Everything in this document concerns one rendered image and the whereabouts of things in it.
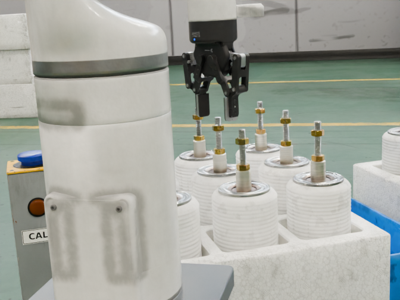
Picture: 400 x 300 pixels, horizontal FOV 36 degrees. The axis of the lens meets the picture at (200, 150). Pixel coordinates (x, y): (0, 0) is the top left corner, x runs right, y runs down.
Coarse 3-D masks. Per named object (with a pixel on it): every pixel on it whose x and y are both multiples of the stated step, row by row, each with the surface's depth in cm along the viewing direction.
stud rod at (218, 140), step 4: (216, 120) 99; (220, 120) 100; (216, 124) 99; (220, 124) 100; (216, 132) 100; (220, 132) 100; (216, 136) 100; (220, 136) 100; (216, 140) 100; (220, 140) 100; (216, 144) 100; (220, 144) 100; (220, 148) 100
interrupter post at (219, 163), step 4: (212, 156) 101; (216, 156) 100; (220, 156) 100; (224, 156) 100; (216, 160) 100; (220, 160) 100; (224, 160) 100; (216, 164) 100; (220, 164) 100; (224, 164) 100; (216, 168) 101; (220, 168) 100; (224, 168) 101; (216, 172) 101; (220, 172) 100; (224, 172) 101
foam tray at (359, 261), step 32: (352, 224) 95; (224, 256) 85; (256, 256) 85; (288, 256) 86; (320, 256) 87; (352, 256) 89; (384, 256) 90; (256, 288) 86; (288, 288) 87; (320, 288) 88; (352, 288) 90; (384, 288) 91
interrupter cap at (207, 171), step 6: (198, 168) 102; (204, 168) 102; (210, 168) 103; (228, 168) 103; (234, 168) 102; (204, 174) 99; (210, 174) 98; (216, 174) 98; (222, 174) 98; (228, 174) 98; (234, 174) 98
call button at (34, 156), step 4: (24, 152) 86; (28, 152) 86; (32, 152) 85; (36, 152) 85; (40, 152) 85; (20, 156) 84; (24, 156) 84; (28, 156) 84; (32, 156) 84; (36, 156) 84; (40, 156) 84; (20, 160) 84; (24, 160) 84; (28, 160) 84; (32, 160) 84; (36, 160) 84; (40, 160) 85; (24, 164) 84; (28, 164) 84; (32, 164) 84; (36, 164) 85
